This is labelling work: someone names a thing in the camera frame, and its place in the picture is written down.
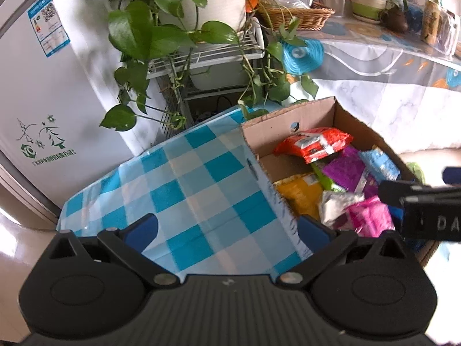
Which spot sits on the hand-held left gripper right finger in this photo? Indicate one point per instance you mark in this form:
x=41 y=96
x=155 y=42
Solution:
x=312 y=231

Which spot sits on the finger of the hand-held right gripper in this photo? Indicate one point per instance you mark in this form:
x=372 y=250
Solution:
x=390 y=191
x=453 y=176

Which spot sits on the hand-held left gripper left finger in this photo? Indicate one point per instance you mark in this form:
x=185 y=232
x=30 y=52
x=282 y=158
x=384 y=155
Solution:
x=140 y=231

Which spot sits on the blue snack packet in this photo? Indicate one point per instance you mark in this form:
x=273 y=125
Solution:
x=381 y=164

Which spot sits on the pink snack packet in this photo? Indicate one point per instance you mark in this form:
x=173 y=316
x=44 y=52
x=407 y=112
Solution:
x=367 y=216

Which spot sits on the yellow snack packet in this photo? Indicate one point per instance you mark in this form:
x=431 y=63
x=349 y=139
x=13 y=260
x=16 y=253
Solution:
x=299 y=194

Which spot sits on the purple snack packet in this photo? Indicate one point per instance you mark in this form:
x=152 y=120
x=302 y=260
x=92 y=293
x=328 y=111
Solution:
x=345 y=169

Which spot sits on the green snack packet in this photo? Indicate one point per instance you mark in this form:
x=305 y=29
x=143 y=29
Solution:
x=324 y=180

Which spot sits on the red snack packet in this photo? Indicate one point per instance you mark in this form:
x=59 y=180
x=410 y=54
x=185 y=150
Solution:
x=313 y=144

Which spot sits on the cardboard box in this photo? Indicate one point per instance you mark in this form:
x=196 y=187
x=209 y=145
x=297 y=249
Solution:
x=309 y=115

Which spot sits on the blue checked tablecloth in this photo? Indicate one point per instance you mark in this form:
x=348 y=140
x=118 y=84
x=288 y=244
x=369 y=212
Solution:
x=201 y=194

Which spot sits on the patterned table cover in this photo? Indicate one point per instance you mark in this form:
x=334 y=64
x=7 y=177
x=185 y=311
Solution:
x=396 y=90

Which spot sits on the clear plastic package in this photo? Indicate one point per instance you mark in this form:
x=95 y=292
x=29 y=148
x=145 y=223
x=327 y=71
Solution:
x=448 y=32

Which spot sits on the white refrigerator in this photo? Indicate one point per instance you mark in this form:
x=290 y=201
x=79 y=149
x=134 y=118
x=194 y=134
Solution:
x=72 y=97

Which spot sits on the yellow label bottle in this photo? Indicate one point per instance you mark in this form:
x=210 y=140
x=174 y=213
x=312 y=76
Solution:
x=430 y=21

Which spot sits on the blue round mat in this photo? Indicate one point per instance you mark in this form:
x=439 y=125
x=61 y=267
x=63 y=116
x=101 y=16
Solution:
x=306 y=56

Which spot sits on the blue container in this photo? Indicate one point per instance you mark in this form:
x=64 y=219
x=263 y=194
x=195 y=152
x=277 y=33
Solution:
x=414 y=16

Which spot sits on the brown teapot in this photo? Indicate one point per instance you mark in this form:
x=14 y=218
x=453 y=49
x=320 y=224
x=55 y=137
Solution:
x=396 y=21

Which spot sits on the small white plant pot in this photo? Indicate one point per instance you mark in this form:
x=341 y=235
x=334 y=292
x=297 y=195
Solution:
x=216 y=77

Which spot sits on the green white plant pot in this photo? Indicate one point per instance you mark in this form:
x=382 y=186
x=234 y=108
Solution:
x=367 y=7

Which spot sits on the wicker basket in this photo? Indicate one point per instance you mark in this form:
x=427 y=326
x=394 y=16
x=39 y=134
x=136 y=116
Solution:
x=302 y=20

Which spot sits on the pothos plant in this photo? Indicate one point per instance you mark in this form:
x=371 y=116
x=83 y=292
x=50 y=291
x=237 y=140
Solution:
x=133 y=32

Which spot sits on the large white plant pot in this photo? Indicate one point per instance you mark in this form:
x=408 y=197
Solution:
x=216 y=3

